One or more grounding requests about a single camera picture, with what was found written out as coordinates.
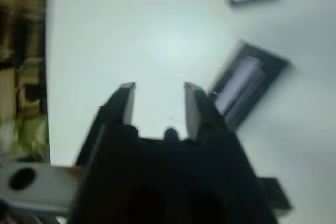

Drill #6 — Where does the wooden shelf unit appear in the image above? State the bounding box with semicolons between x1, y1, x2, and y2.
0;0;47;117

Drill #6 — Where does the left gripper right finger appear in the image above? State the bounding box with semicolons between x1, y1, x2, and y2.
183;81;233;141

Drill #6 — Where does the yellow-green bag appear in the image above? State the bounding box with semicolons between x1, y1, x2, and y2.
0;116;50;156

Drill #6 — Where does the black box lid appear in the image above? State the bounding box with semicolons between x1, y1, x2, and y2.
208;39;292;132

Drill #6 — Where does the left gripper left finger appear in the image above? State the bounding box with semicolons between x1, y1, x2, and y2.
97;81;137;127

